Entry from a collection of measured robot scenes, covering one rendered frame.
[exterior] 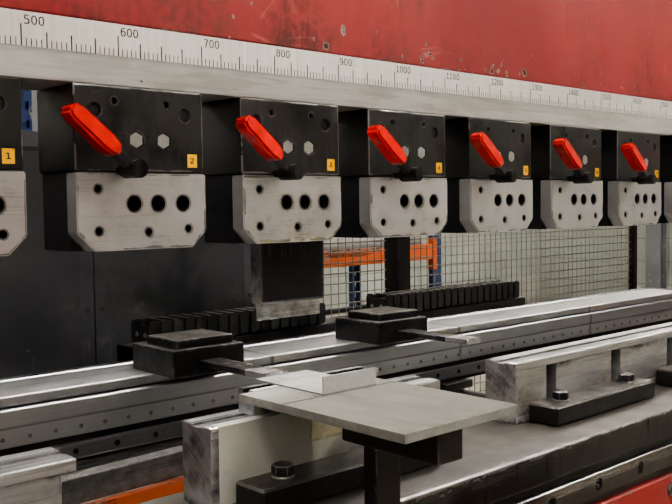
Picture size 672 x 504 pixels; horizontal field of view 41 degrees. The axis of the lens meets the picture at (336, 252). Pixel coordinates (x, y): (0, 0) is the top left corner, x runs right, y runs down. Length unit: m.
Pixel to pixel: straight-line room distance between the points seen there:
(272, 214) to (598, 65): 0.74
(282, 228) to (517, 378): 0.54
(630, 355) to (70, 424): 0.99
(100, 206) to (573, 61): 0.87
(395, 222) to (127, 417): 0.45
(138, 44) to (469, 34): 0.54
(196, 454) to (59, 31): 0.48
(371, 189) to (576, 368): 0.58
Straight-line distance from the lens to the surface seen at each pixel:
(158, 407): 1.30
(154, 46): 0.97
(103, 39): 0.94
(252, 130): 0.98
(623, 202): 1.63
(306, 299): 1.12
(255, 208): 1.02
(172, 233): 0.96
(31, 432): 1.22
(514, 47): 1.40
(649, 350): 1.78
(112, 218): 0.92
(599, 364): 1.63
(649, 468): 1.56
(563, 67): 1.50
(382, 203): 1.15
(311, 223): 1.07
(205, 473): 1.05
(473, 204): 1.29
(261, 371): 1.17
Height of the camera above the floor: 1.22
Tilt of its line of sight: 3 degrees down
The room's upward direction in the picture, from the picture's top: 1 degrees counter-clockwise
